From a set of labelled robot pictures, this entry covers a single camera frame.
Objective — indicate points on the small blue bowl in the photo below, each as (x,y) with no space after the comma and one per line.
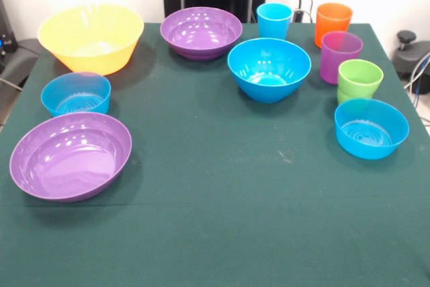
(369,132)
(77,95)

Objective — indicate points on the purple bowl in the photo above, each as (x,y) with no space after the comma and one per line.
(70,162)
(201,31)

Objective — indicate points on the dark green tablecloth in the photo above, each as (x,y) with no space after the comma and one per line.
(215,199)

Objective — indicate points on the large deep blue bowl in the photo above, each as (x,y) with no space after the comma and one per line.
(268,65)

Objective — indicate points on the blue cup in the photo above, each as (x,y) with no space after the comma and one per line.
(273,23)

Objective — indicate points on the green cup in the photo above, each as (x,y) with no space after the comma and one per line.
(343,98)
(360,80)

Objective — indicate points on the purple cup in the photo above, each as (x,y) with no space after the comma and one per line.
(336,62)

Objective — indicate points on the black power strip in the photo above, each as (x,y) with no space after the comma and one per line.
(298,16)

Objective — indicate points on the yellow bowl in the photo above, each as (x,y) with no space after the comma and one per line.
(90,38)

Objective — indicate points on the orange cup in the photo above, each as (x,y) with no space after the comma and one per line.
(332,21)

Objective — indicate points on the black knobbed equipment base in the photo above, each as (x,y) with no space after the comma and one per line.
(410,58)

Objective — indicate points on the black electronic device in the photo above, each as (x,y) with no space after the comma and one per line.
(6,25)

